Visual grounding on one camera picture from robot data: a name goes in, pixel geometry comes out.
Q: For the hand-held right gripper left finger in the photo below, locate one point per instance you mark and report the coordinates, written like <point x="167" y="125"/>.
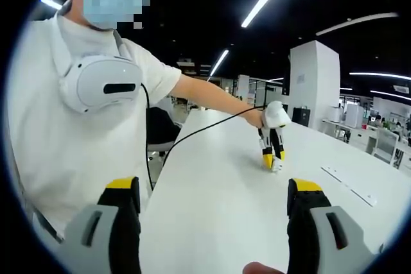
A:
<point x="93" y="238"/>

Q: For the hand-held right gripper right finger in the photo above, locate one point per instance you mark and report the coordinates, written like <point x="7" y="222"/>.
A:
<point x="324" y="248"/>

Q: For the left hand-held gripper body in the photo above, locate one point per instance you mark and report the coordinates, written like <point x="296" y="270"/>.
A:
<point x="274" y="115"/>

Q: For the white charger adapter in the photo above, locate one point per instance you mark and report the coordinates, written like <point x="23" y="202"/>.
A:
<point x="276" y="166"/>

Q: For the white desk cover plate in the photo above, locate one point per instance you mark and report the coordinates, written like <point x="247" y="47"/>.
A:
<point x="350" y="187"/>

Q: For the white desk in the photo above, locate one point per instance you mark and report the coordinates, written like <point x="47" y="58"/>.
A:
<point x="224" y="206"/>

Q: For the person's right hand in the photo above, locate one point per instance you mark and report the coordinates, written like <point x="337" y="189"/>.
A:
<point x="260" y="269"/>

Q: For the black cabinet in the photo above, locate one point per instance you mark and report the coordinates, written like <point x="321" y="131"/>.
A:
<point x="302" y="116"/>

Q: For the white square column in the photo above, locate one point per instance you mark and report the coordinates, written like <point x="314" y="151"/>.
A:
<point x="314" y="88"/>

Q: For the white cylindrical appliance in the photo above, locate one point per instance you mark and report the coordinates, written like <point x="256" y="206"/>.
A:
<point x="337" y="115"/>

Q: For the short ceiling light strip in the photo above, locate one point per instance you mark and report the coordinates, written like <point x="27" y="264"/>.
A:
<point x="219" y="62"/>

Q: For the white box appliance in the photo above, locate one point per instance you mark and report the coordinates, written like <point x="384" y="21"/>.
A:
<point x="354" y="116"/>

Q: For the person's white shirt torso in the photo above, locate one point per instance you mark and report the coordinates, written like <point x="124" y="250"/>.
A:
<point x="64" y="158"/>

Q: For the row of white office desks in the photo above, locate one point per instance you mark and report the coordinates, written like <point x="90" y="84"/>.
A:
<point x="385" y="145"/>

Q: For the curved ceiling light strip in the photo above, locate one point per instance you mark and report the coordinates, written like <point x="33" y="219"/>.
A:
<point x="379" y="75"/>

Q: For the grey pendant light bar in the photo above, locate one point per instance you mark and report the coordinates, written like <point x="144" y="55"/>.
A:
<point x="369" y="18"/>

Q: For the white VR headset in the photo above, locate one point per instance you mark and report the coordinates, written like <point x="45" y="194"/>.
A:
<point x="96" y="84"/>

